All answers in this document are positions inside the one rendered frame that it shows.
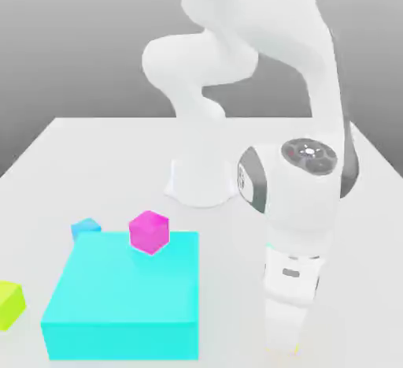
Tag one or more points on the small blue cube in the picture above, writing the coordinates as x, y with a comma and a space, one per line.
84, 226

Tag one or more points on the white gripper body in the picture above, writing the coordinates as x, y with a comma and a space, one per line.
285, 324

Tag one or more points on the small lime green cube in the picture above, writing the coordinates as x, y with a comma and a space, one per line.
9, 305

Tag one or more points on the large cyan box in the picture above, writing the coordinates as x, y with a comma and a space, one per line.
126, 295

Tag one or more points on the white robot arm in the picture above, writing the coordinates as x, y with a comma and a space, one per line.
302, 90

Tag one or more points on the small magenta cube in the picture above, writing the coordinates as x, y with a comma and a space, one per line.
148, 232

